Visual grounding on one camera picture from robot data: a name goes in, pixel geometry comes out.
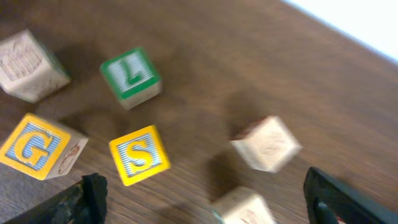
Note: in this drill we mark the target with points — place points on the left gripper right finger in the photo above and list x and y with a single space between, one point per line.
329 200

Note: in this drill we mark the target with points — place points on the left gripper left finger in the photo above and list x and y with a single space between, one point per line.
82 203

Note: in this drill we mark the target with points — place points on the yellow S block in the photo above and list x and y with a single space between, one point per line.
139 155

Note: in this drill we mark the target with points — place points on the yellow G block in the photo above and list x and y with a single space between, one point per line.
41 148

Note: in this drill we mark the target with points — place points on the plain wood block left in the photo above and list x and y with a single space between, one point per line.
267 144

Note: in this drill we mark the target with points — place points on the red Y block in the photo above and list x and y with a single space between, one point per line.
242 205

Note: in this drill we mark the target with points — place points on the green L block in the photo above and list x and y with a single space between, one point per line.
132 77

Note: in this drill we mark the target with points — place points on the plain wood block green side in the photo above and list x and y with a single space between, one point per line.
28 70

